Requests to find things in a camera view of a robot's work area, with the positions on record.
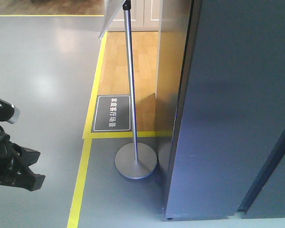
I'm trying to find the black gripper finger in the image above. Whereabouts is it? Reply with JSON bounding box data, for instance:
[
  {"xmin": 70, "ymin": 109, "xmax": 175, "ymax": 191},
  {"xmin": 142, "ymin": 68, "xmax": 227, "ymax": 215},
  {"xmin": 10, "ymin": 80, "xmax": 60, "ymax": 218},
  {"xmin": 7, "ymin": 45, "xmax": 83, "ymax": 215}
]
[
  {"xmin": 11, "ymin": 143, "xmax": 40, "ymax": 170},
  {"xmin": 16, "ymin": 160, "xmax": 46, "ymax": 191}
]

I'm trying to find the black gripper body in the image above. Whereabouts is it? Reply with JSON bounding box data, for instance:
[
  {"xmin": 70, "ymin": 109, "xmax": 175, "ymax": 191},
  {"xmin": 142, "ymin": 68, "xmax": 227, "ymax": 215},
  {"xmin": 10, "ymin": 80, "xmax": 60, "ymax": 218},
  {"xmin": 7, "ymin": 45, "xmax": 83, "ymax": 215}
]
[{"xmin": 0, "ymin": 99, "xmax": 22, "ymax": 186}]

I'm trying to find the fridge door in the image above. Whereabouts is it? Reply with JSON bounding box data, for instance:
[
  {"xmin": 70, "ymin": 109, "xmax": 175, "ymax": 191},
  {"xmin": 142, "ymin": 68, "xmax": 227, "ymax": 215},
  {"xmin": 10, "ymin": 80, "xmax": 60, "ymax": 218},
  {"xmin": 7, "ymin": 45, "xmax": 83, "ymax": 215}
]
[{"xmin": 156, "ymin": 0, "xmax": 285, "ymax": 220}]

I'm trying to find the yellow floor tape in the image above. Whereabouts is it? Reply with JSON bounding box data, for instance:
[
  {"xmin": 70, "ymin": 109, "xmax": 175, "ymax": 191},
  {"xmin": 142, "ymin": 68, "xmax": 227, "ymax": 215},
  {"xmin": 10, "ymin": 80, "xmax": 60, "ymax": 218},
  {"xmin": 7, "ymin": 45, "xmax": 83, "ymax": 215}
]
[{"xmin": 0, "ymin": 14, "xmax": 174, "ymax": 228}]

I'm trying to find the black floor sign sticker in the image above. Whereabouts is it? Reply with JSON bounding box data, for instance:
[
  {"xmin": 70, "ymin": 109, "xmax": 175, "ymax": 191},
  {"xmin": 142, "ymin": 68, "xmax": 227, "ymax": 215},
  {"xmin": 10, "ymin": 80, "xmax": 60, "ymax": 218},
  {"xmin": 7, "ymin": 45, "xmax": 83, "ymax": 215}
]
[{"xmin": 93, "ymin": 95, "xmax": 131, "ymax": 132}]

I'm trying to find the silver sign stand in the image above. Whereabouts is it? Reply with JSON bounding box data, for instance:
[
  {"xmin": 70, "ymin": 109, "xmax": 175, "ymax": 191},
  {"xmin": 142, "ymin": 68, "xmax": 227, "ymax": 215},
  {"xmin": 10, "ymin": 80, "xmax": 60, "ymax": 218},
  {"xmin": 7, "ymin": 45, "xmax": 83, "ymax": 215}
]
[{"xmin": 99, "ymin": 0, "xmax": 157, "ymax": 180}]

